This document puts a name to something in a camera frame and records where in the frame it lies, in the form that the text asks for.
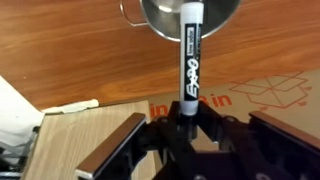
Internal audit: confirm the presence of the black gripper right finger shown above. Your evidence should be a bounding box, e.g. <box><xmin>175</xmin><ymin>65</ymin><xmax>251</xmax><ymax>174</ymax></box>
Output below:
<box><xmin>193</xmin><ymin>101</ymin><xmax>320</xmax><ymax>180</ymax></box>

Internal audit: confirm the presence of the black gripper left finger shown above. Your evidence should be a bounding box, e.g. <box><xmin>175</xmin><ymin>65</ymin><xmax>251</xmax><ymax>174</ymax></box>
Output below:
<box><xmin>74</xmin><ymin>100</ymin><xmax>194</xmax><ymax>180</ymax></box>

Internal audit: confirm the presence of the black white Expo marker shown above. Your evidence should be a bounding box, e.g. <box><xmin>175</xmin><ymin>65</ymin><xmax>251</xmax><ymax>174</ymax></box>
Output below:
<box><xmin>179</xmin><ymin>1</ymin><xmax>205</xmax><ymax>117</ymax></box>

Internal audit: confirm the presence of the small stainless steel pot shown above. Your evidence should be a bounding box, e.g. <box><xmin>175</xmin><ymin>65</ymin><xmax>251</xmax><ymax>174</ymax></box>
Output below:
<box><xmin>119</xmin><ymin>0</ymin><xmax>242</xmax><ymax>43</ymax></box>

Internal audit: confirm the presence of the light wood grain board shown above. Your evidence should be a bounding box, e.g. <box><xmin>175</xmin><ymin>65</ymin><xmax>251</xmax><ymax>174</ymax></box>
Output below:
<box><xmin>21</xmin><ymin>99</ymin><xmax>165</xmax><ymax>180</ymax></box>

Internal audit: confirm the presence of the brown cardboard panel orange print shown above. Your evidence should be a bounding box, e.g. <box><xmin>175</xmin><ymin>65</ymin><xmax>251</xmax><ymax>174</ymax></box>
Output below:
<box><xmin>148</xmin><ymin>68</ymin><xmax>320</xmax><ymax>140</ymax></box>

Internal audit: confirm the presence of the white tape strip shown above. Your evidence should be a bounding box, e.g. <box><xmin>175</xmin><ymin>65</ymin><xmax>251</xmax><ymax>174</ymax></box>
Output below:
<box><xmin>41</xmin><ymin>98</ymin><xmax>100</xmax><ymax>115</ymax></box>

